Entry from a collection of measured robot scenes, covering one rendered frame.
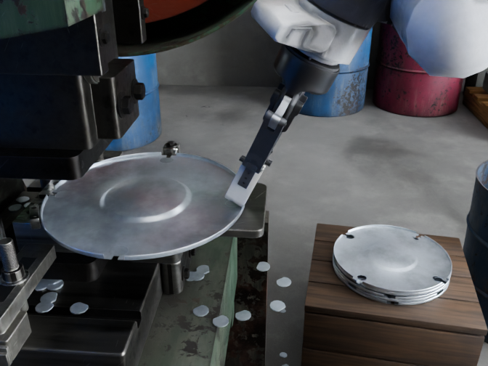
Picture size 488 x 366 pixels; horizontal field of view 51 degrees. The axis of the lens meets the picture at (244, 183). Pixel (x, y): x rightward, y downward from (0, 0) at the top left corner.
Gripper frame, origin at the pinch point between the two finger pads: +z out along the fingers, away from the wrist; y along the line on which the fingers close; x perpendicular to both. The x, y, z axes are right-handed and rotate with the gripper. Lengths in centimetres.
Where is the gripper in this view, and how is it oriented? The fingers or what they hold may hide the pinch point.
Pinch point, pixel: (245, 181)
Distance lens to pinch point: 70.8
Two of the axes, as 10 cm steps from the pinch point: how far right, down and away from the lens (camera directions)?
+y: 2.8, -4.3, 8.6
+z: -4.0, 7.6, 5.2
